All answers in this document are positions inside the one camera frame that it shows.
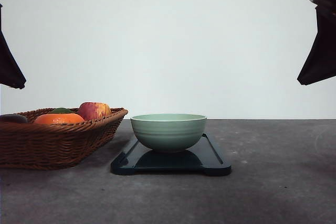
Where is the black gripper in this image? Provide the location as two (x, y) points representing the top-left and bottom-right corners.
(297, 0), (336, 86)

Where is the dark rectangular tray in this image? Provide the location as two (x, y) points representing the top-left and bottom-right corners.
(111, 133), (232, 176)

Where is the green avocado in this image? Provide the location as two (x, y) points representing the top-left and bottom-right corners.
(51, 108), (73, 114)

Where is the dark purple fruit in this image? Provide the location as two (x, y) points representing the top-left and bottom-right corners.
(0, 114), (28, 124)

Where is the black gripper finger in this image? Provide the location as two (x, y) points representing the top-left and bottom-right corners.
(0, 4), (26, 90)

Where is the brown wicker basket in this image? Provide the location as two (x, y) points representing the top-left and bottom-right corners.
(0, 108), (128, 170)

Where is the red apple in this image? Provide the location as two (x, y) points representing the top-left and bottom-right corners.
(79, 102), (111, 120)

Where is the orange mandarin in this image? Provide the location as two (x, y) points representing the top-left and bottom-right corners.
(34, 113), (85, 125)

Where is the green ceramic bowl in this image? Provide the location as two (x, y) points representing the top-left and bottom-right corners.
(131, 113), (207, 152)

